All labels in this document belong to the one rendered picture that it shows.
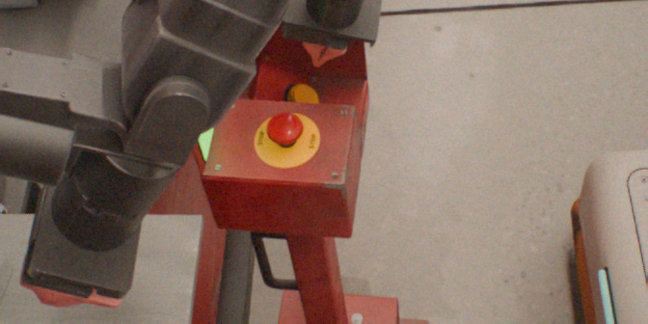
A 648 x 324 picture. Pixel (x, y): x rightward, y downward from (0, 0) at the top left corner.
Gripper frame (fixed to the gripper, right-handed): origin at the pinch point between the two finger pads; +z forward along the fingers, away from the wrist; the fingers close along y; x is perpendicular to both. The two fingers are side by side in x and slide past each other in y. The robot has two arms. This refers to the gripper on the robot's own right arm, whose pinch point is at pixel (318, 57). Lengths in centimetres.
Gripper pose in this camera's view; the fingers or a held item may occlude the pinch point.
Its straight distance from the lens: 118.8
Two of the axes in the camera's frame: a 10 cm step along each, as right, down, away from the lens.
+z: -1.7, 5.2, 8.4
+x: -1.2, 8.3, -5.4
